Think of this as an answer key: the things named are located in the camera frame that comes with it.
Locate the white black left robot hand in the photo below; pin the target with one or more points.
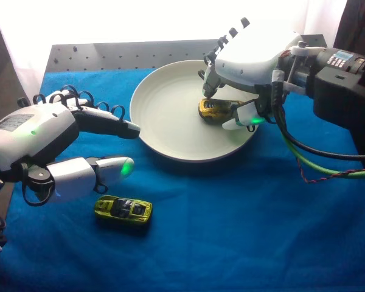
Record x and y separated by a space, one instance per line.
33 137

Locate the blue cloth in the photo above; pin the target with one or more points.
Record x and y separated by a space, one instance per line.
231 228

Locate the green toy car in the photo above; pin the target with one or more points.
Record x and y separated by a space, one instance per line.
121 210

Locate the yellow toy car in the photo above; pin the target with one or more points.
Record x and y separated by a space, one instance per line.
214 109

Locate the white round plate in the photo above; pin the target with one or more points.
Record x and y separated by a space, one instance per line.
170 121

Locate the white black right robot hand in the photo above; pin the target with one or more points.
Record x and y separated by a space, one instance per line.
249 57

